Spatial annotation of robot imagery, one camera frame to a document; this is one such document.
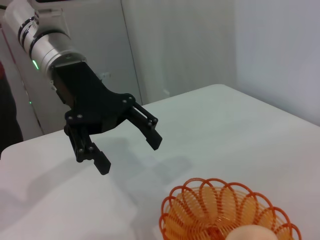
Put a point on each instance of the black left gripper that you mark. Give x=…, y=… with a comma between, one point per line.
x=85, y=100

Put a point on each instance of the orange plastic woven basket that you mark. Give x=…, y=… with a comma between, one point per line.
x=200, y=212

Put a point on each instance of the cream coloured bread bun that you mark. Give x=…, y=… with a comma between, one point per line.
x=252, y=233

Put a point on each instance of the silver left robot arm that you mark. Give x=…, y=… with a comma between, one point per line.
x=47, y=45

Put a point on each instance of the person in dark maroon clothing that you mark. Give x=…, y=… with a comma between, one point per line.
x=7, y=112

